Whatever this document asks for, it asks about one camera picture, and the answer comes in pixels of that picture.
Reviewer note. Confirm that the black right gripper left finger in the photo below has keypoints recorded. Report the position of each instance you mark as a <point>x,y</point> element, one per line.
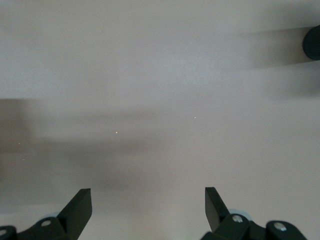
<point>75,215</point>

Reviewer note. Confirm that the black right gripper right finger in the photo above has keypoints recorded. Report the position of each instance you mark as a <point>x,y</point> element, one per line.
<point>217,217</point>

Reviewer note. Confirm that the black round object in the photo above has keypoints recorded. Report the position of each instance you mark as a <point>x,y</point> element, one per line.
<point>312,42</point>

